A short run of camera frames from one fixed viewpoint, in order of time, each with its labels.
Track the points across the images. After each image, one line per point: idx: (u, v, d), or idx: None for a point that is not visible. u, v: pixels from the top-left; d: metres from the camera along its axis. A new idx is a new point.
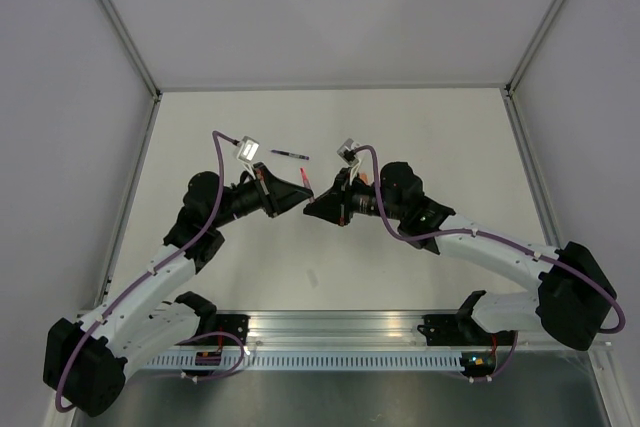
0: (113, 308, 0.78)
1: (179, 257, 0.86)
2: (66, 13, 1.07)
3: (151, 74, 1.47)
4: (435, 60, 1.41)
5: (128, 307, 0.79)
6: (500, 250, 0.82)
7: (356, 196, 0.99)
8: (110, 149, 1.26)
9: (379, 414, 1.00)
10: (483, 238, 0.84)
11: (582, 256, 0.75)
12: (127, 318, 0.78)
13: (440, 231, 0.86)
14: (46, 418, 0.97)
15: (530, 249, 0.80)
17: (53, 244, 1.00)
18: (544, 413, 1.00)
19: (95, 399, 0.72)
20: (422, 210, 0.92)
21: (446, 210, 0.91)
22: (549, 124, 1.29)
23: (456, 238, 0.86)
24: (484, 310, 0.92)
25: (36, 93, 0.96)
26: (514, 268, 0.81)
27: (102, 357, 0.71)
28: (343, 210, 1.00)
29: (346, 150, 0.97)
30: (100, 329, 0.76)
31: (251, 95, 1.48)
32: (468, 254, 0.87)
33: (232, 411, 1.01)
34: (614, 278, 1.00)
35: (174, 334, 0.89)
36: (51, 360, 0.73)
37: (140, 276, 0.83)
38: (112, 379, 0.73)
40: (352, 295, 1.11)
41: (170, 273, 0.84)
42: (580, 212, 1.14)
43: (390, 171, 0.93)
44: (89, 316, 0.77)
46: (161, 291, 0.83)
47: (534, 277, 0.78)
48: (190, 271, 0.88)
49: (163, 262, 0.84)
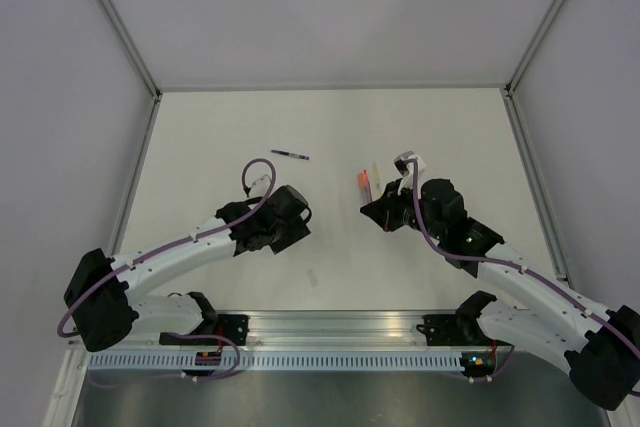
0: (144, 258, 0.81)
1: (224, 232, 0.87)
2: (66, 14, 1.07)
3: (151, 74, 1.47)
4: (434, 60, 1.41)
5: (159, 262, 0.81)
6: (548, 296, 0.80)
7: (402, 206, 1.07)
8: (110, 149, 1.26)
9: (379, 414, 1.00)
10: (530, 277, 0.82)
11: (634, 322, 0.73)
12: (154, 272, 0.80)
13: (487, 258, 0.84)
14: (46, 418, 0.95)
15: (582, 306, 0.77)
17: (54, 244, 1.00)
18: (545, 414, 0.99)
19: (97, 336, 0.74)
20: (466, 230, 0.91)
21: (494, 237, 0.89)
22: (549, 123, 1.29)
23: (501, 270, 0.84)
24: (492, 320, 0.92)
25: (36, 93, 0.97)
26: (559, 319, 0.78)
27: (116, 302, 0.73)
28: (388, 215, 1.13)
29: (398, 158, 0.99)
30: (126, 273, 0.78)
31: (252, 95, 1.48)
32: (506, 285, 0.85)
33: (232, 411, 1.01)
34: (617, 279, 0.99)
35: (174, 323, 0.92)
36: (75, 283, 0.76)
37: (181, 237, 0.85)
38: (115, 326, 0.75)
40: (352, 294, 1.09)
41: (210, 245, 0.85)
42: (580, 212, 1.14)
43: (432, 187, 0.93)
44: (121, 257, 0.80)
46: (195, 259, 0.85)
47: (579, 332, 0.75)
48: (228, 252, 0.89)
49: (208, 232, 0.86)
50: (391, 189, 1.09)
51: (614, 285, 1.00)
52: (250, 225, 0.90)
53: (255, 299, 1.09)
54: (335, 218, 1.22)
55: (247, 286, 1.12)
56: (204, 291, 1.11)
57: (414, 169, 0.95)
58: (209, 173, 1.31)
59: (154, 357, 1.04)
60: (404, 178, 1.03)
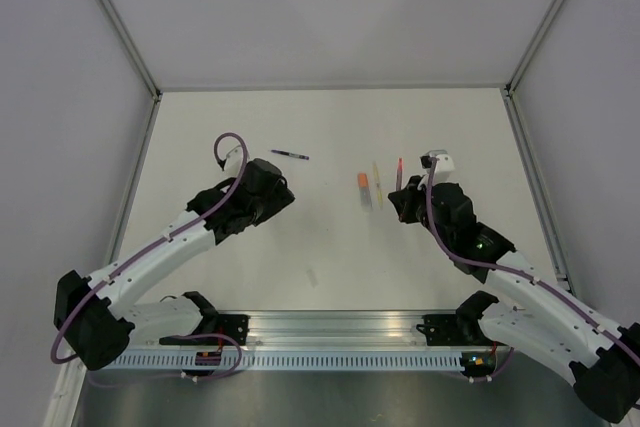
0: (121, 270, 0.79)
1: (199, 223, 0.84)
2: (66, 14, 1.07)
3: (151, 74, 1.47)
4: (434, 60, 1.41)
5: (137, 272, 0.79)
6: (559, 309, 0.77)
7: (418, 203, 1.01)
8: (110, 149, 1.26)
9: (379, 414, 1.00)
10: (542, 289, 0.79)
11: None
12: (133, 282, 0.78)
13: (496, 268, 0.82)
14: (46, 418, 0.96)
15: (594, 321, 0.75)
17: (53, 244, 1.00)
18: (545, 413, 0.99)
19: (94, 356, 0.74)
20: (475, 235, 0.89)
21: (505, 244, 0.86)
22: (550, 123, 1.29)
23: (513, 279, 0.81)
24: (494, 323, 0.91)
25: (36, 93, 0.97)
26: (569, 334, 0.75)
27: (102, 318, 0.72)
28: (405, 209, 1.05)
29: (427, 155, 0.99)
30: (105, 290, 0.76)
31: (252, 95, 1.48)
32: (516, 296, 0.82)
33: (232, 411, 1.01)
34: (618, 279, 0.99)
35: (175, 325, 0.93)
36: (59, 309, 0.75)
37: (153, 241, 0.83)
38: (110, 341, 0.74)
40: (352, 294, 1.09)
41: (186, 241, 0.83)
42: (581, 211, 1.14)
43: (444, 190, 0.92)
44: (96, 275, 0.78)
46: (177, 257, 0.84)
47: (590, 349, 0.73)
48: (209, 241, 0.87)
49: (180, 229, 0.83)
50: (413, 183, 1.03)
51: (615, 285, 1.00)
52: (226, 210, 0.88)
53: (255, 299, 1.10)
54: (335, 218, 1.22)
55: (246, 286, 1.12)
56: (204, 292, 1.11)
57: (431, 168, 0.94)
58: (209, 173, 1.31)
59: (154, 357, 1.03)
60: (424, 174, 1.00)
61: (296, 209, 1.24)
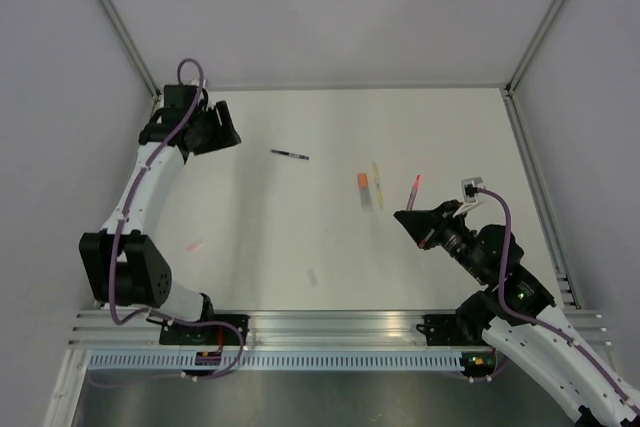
0: (128, 204, 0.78)
1: (165, 149, 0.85)
2: (66, 15, 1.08)
3: (151, 75, 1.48)
4: (433, 61, 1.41)
5: (143, 198, 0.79)
6: (590, 373, 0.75)
7: (451, 232, 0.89)
8: (111, 149, 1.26)
9: (379, 414, 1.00)
10: (579, 354, 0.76)
11: None
12: (146, 209, 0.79)
13: (538, 322, 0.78)
14: (46, 418, 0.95)
15: (623, 392, 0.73)
17: (54, 243, 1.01)
18: (544, 412, 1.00)
19: (156, 287, 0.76)
20: (515, 284, 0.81)
21: (546, 299, 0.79)
22: (549, 122, 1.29)
23: (550, 338, 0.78)
24: (501, 339, 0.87)
25: (36, 94, 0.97)
26: (596, 399, 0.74)
27: (143, 242, 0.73)
28: (430, 233, 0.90)
29: (470, 183, 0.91)
30: (128, 225, 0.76)
31: (252, 95, 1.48)
32: (548, 349, 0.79)
33: (232, 410, 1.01)
34: (618, 278, 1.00)
35: (188, 299, 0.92)
36: (96, 276, 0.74)
37: (135, 174, 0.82)
38: (157, 266, 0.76)
40: (353, 296, 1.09)
41: (162, 164, 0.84)
42: (579, 210, 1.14)
43: (498, 233, 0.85)
44: (110, 221, 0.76)
46: (163, 181, 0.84)
47: (615, 418, 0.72)
48: (179, 161, 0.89)
49: (154, 155, 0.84)
50: (447, 210, 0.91)
51: (615, 284, 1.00)
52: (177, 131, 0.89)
53: (256, 300, 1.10)
54: (336, 218, 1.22)
55: (246, 286, 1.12)
56: (204, 290, 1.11)
57: (505, 208, 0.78)
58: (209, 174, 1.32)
59: (153, 357, 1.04)
60: (464, 203, 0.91)
61: (297, 208, 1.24)
